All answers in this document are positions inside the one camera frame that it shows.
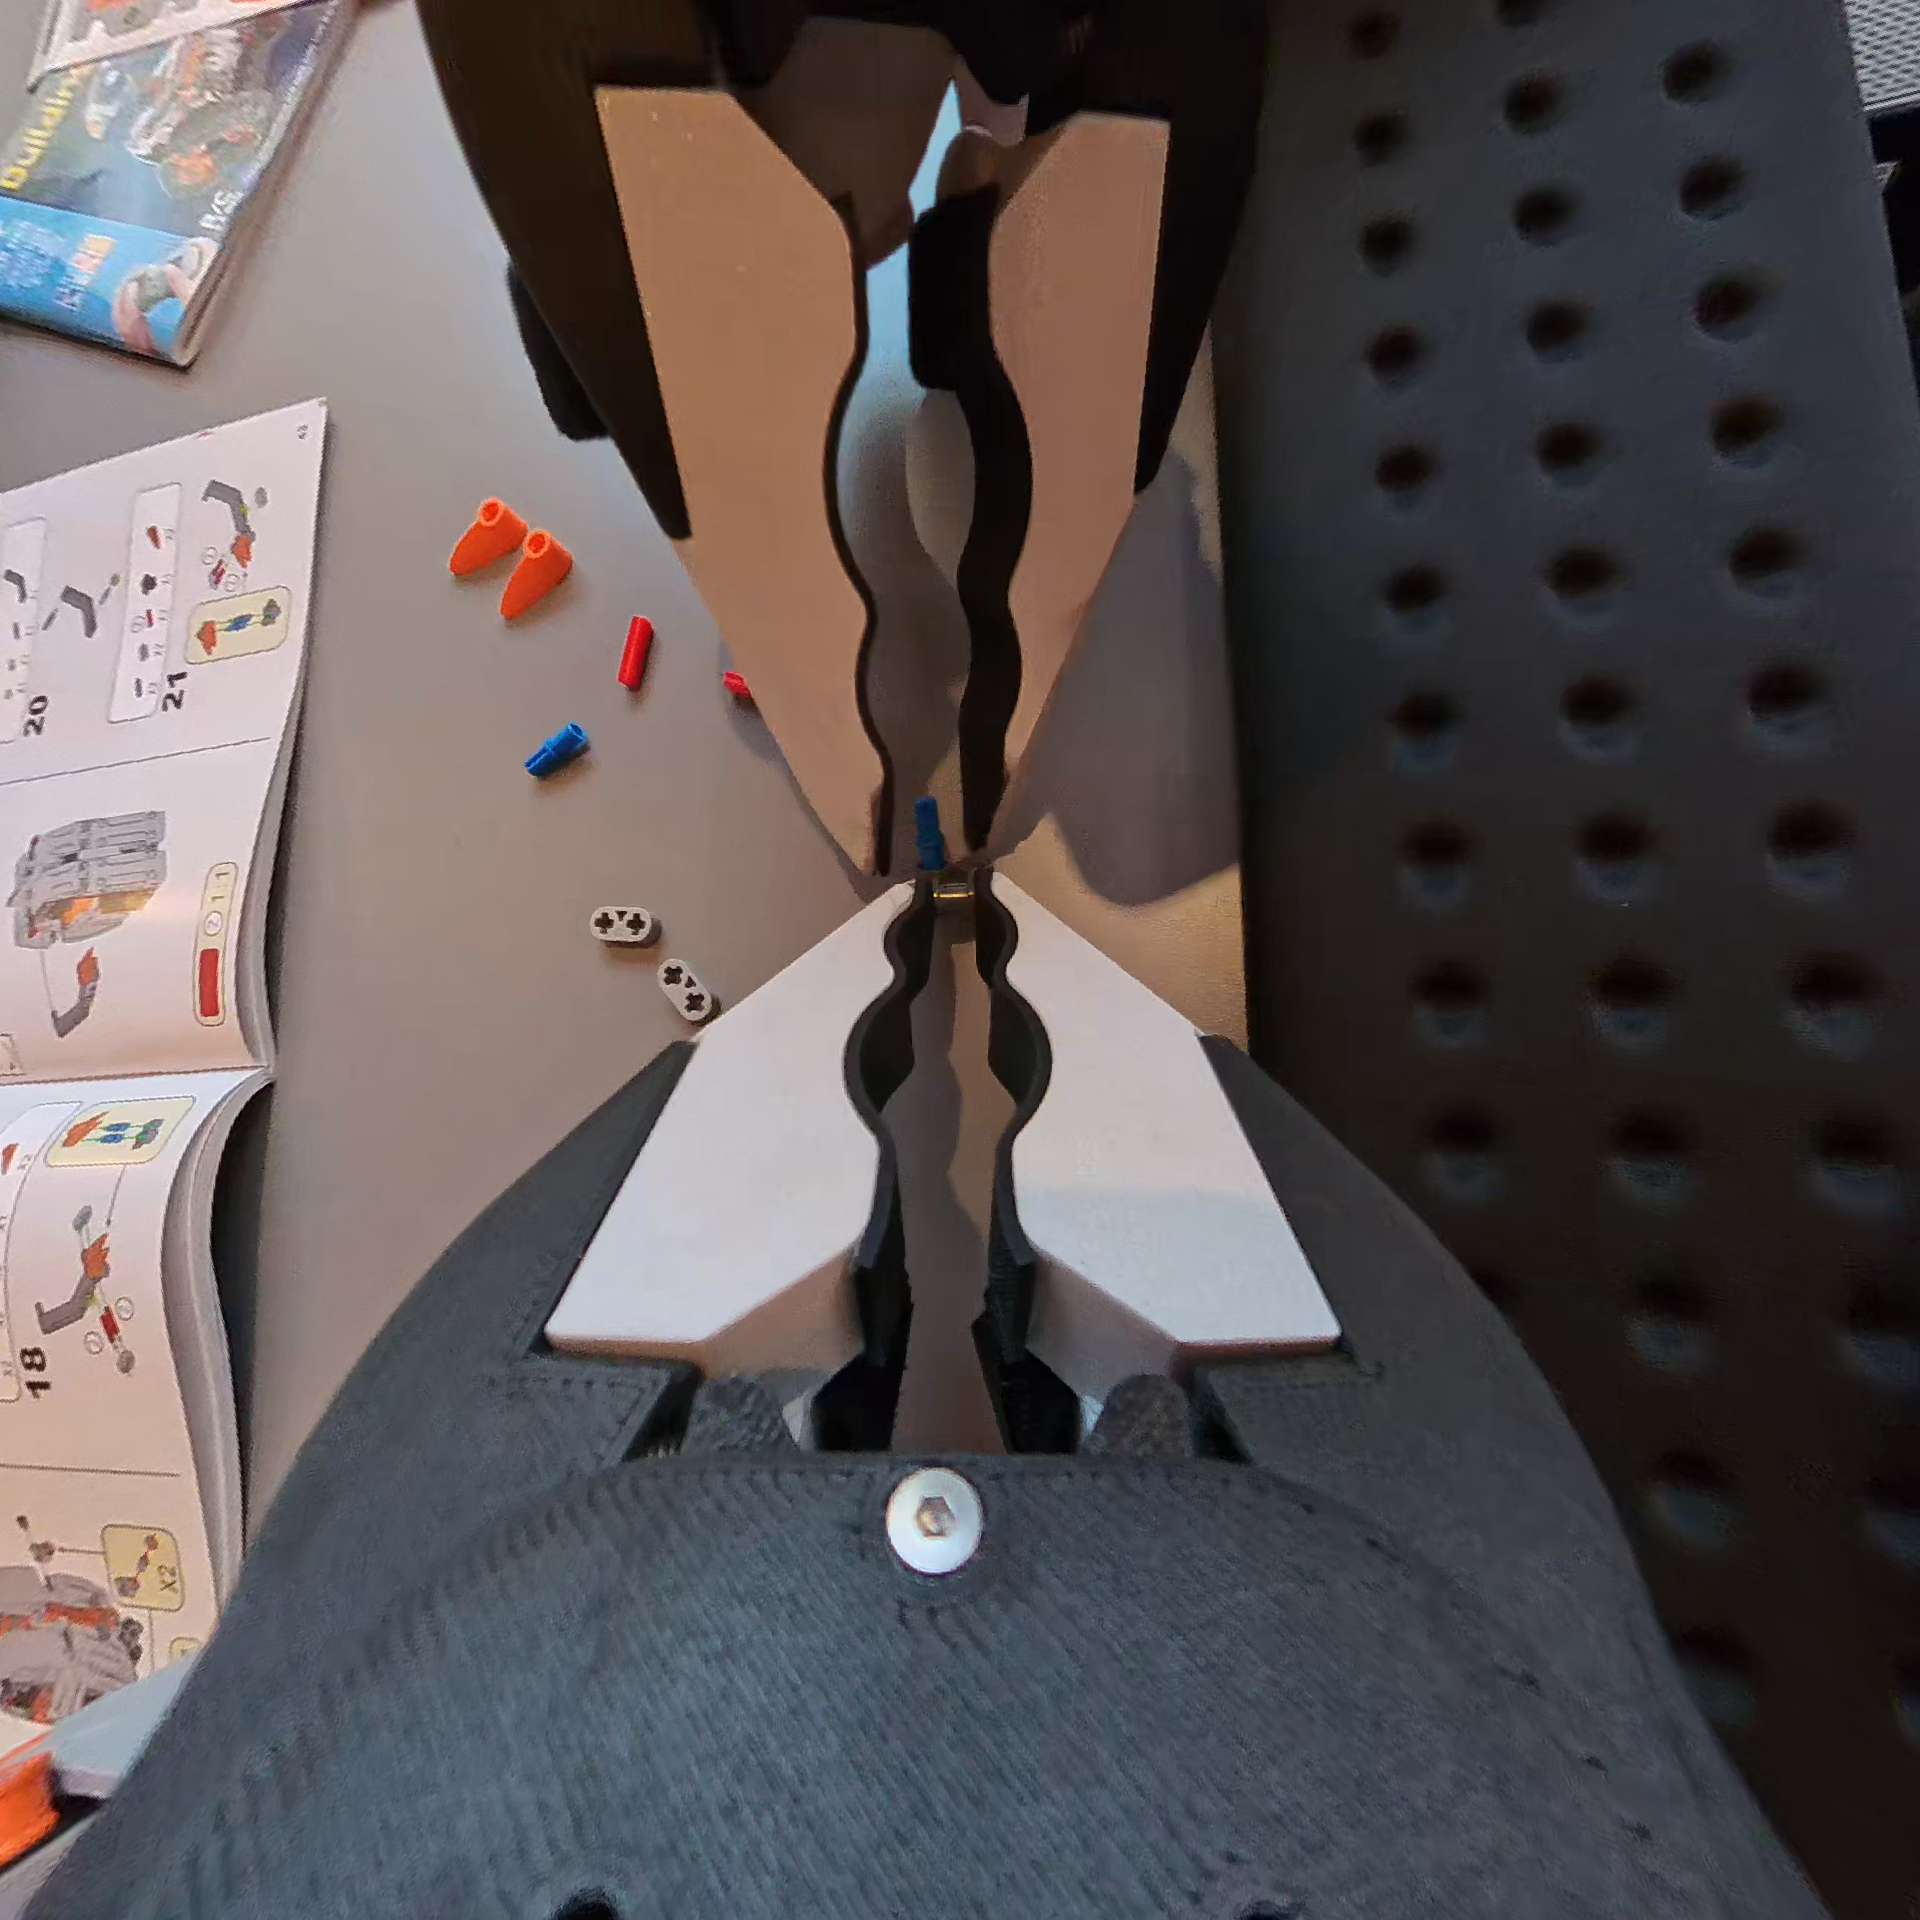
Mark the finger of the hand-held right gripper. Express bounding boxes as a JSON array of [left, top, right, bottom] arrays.
[[592, 83, 893, 881], [957, 109, 1174, 850]]

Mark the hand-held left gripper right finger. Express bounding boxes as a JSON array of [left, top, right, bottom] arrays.
[[969, 871, 1345, 1452]]

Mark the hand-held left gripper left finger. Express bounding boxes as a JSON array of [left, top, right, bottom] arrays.
[[542, 882, 934, 1455]]

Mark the grey orange brick robot model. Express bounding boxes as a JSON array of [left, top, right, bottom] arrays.
[[0, 1642, 203, 1864]]

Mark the grey desk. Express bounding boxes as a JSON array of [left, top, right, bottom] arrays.
[[0, 0, 1251, 1653]]

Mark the person's right hand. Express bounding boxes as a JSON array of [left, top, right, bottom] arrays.
[[837, 83, 1041, 261]]

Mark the closed blue booklet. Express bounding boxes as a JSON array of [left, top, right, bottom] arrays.
[[0, 0, 362, 371]]

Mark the black perforated chair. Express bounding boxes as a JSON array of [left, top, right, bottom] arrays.
[[1216, 0, 1920, 1920]]

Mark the open white instruction booklet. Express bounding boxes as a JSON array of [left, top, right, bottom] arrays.
[[0, 397, 329, 1728]]

